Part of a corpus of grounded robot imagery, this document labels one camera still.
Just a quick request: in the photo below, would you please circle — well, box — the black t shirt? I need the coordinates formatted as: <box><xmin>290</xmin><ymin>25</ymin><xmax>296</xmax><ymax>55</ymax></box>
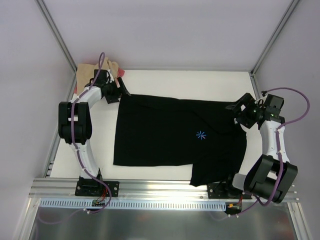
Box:
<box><xmin>113</xmin><ymin>94</ymin><xmax>247</xmax><ymax>187</ymax></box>

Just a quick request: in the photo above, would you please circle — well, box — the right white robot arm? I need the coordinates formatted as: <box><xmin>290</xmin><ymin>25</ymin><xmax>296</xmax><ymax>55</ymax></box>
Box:
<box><xmin>223</xmin><ymin>93</ymin><xmax>298</xmax><ymax>204</ymax></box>

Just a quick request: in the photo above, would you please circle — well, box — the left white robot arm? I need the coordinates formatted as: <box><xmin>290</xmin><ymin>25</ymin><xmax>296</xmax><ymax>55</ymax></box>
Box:
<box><xmin>58</xmin><ymin>69</ymin><xmax>130</xmax><ymax>196</ymax></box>

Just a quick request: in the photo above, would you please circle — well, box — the red folded t shirt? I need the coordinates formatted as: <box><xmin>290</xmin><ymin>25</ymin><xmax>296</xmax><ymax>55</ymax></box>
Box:
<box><xmin>73</xmin><ymin>68</ymin><xmax>125</xmax><ymax>95</ymax></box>

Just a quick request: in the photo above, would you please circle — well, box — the beige folded t shirt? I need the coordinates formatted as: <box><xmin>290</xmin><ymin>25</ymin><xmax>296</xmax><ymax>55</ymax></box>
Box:
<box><xmin>76</xmin><ymin>57</ymin><xmax>122</xmax><ymax>95</ymax></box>

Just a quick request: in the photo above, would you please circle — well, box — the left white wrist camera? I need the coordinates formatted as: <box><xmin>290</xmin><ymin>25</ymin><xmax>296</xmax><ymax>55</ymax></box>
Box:
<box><xmin>106</xmin><ymin>70</ymin><xmax>115</xmax><ymax>84</ymax></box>

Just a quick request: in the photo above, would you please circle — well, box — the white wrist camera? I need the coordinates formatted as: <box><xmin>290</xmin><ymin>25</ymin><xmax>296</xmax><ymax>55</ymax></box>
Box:
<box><xmin>106</xmin><ymin>70</ymin><xmax>115</xmax><ymax>84</ymax></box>
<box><xmin>255</xmin><ymin>98</ymin><xmax>264</xmax><ymax>106</ymax></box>

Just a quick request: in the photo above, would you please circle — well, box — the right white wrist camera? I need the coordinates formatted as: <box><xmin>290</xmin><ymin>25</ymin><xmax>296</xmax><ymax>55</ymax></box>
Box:
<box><xmin>255</xmin><ymin>98</ymin><xmax>264</xmax><ymax>106</ymax></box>

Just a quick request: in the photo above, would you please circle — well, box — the right aluminium frame post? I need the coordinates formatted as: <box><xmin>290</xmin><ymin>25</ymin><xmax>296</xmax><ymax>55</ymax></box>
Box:
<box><xmin>250</xmin><ymin>0</ymin><xmax>301</xmax><ymax>77</ymax></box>

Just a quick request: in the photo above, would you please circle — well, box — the aluminium frame post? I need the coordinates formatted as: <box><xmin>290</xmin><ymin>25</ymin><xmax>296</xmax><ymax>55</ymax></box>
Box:
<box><xmin>250</xmin><ymin>0</ymin><xmax>301</xmax><ymax>77</ymax></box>
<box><xmin>35</xmin><ymin>0</ymin><xmax>77</xmax><ymax>73</ymax></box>

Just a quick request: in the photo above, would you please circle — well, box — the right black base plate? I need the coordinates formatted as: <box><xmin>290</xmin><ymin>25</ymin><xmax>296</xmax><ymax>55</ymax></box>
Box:
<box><xmin>206</xmin><ymin>182</ymin><xmax>252</xmax><ymax>200</ymax></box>

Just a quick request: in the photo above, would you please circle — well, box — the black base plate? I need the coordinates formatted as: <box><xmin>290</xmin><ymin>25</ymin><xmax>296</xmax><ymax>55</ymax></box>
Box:
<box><xmin>206</xmin><ymin>182</ymin><xmax>252</xmax><ymax>200</ymax></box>
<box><xmin>74</xmin><ymin>177</ymin><xmax>120</xmax><ymax>197</ymax></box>

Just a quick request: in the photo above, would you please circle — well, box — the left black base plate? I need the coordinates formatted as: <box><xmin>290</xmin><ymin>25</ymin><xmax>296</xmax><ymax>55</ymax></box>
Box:
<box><xmin>74</xmin><ymin>177</ymin><xmax>120</xmax><ymax>197</ymax></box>

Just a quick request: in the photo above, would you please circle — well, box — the front aluminium rail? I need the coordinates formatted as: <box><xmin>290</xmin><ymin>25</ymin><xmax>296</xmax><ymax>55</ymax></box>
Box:
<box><xmin>28</xmin><ymin>176</ymin><xmax>300</xmax><ymax>202</ymax></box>

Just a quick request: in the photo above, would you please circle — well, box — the left side aluminium rail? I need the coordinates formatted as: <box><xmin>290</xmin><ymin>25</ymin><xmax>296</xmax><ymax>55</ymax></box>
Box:
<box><xmin>42</xmin><ymin>71</ymin><xmax>77</xmax><ymax>178</ymax></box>

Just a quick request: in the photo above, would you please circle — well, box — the left aluminium frame post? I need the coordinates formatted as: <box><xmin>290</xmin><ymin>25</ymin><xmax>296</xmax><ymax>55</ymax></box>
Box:
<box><xmin>35</xmin><ymin>0</ymin><xmax>77</xmax><ymax>73</ymax></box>

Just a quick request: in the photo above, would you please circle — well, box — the white slotted cable duct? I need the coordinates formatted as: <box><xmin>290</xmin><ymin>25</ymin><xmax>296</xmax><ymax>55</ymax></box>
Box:
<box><xmin>39</xmin><ymin>198</ymin><xmax>227</xmax><ymax>212</ymax></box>

